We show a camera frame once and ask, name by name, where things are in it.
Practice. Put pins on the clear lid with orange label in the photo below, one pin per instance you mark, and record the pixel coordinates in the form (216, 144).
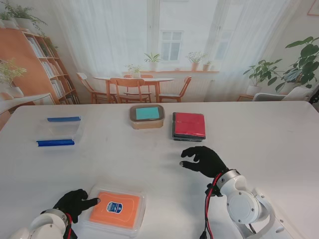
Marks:
(117, 207)

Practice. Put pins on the printed room scene backdrop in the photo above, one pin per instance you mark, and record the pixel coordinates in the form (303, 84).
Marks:
(174, 25)

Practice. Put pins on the brown paper food container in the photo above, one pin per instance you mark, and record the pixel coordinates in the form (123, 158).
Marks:
(147, 124)

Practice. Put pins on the black equipment piece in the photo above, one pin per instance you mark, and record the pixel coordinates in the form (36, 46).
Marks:
(314, 97)

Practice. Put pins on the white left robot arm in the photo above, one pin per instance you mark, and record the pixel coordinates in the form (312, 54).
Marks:
(42, 226)

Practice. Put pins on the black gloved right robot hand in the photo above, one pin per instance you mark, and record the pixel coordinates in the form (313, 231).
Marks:
(209, 160)

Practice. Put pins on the black plastic tray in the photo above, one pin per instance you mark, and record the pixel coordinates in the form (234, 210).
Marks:
(174, 138)

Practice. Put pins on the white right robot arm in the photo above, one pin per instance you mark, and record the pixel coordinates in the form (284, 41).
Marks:
(244, 204)

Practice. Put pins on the red container lid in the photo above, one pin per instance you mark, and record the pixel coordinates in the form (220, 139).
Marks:
(189, 124)

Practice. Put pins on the clear lid with teal label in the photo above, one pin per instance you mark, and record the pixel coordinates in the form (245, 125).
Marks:
(147, 113)

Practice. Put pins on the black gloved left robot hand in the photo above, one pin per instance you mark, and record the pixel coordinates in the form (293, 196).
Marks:
(74, 203)

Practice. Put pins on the clear container with blue clips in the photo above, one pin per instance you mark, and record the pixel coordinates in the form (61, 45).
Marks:
(59, 132)

